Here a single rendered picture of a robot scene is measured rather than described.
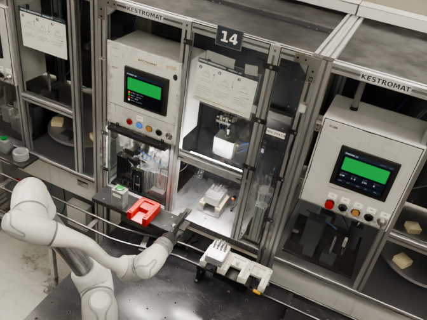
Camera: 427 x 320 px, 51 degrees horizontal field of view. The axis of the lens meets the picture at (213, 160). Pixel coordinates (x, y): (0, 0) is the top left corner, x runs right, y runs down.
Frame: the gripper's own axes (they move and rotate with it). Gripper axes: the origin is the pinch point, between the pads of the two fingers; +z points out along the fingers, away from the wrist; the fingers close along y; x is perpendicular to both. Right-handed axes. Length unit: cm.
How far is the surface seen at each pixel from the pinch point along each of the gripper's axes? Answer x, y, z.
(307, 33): -26, 88, 55
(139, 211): 33.8, -20.5, 11.2
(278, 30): -14, 88, 47
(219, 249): -17.7, -19.7, 8.6
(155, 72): 34, 62, 20
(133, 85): 45, 53, 18
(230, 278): -28.6, -29.1, 1.6
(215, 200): -2.4, -10.4, 33.1
